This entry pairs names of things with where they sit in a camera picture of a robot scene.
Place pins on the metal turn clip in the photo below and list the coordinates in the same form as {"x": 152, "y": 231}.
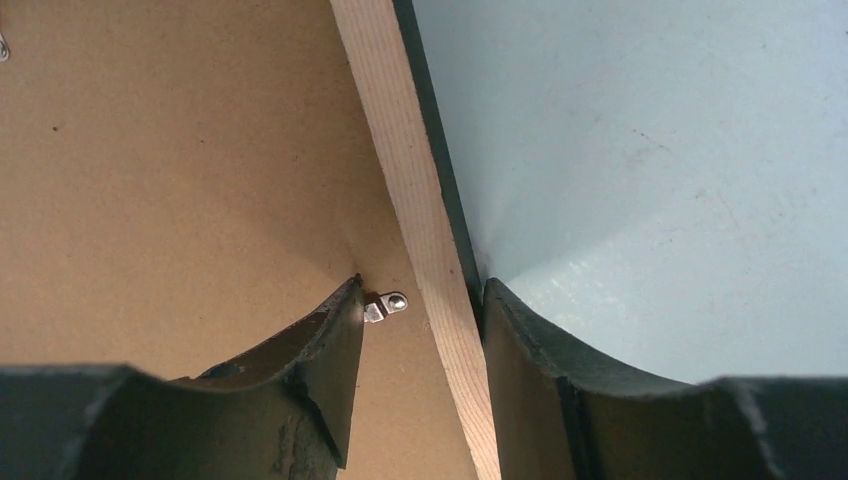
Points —
{"x": 380, "y": 306}
{"x": 4, "y": 49}

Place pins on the brown backing board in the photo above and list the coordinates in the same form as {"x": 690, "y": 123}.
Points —
{"x": 180, "y": 180}

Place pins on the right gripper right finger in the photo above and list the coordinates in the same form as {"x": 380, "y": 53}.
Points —
{"x": 565, "y": 410}

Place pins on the wooden picture frame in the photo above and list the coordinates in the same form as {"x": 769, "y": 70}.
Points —
{"x": 384, "y": 46}

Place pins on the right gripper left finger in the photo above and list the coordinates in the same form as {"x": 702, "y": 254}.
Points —
{"x": 280, "y": 410}

